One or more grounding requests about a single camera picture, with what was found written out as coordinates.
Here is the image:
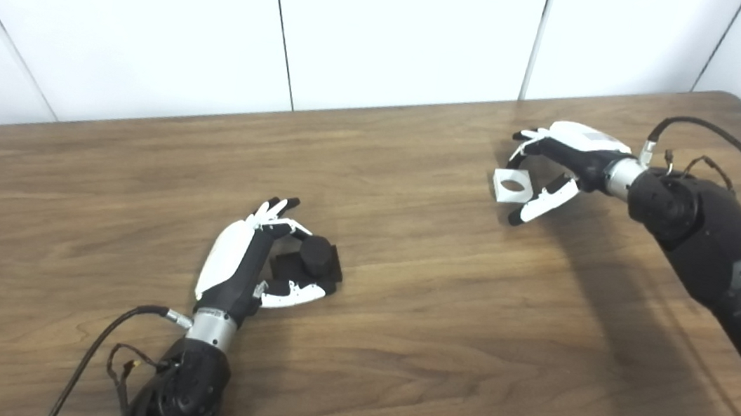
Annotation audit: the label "white square piece with hole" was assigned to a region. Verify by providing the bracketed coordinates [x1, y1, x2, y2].
[490, 166, 533, 207]

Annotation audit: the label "right arm thin wire bundle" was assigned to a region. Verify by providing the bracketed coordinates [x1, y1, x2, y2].
[660, 149, 737, 193]

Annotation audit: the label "left arm thin wire bundle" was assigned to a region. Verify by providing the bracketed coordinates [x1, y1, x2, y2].
[100, 342, 170, 416]

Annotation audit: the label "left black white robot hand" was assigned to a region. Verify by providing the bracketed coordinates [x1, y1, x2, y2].
[191, 187, 338, 337]

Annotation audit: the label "black peg with square base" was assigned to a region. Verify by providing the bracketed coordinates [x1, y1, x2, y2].
[267, 230, 347, 297]

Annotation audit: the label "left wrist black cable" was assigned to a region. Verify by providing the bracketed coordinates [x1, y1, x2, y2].
[47, 294, 194, 416]

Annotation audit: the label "arm thin wire bundle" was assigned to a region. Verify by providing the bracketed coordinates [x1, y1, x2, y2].
[100, 342, 170, 416]
[660, 149, 737, 193]

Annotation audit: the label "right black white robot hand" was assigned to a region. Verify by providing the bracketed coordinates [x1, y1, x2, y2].
[500, 115, 635, 240]

